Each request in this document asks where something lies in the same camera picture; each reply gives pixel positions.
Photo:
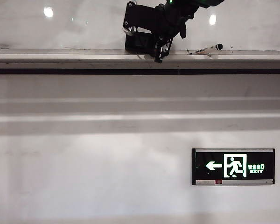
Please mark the white marker black cap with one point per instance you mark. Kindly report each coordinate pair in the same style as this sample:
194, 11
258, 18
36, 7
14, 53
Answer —
206, 50

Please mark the black magnetic whiteboard eraser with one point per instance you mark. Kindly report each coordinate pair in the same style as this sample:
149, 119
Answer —
137, 44

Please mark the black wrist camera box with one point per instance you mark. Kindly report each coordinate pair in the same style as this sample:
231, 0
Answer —
140, 16

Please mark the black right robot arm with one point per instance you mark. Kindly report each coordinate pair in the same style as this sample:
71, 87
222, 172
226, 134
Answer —
208, 2

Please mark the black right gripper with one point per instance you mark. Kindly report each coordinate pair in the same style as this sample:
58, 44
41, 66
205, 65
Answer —
172, 18

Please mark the illuminated green exit sign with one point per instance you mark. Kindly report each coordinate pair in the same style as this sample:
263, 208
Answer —
233, 166

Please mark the aluminium whiteboard marker tray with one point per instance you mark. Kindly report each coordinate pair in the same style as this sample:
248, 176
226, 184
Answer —
84, 59

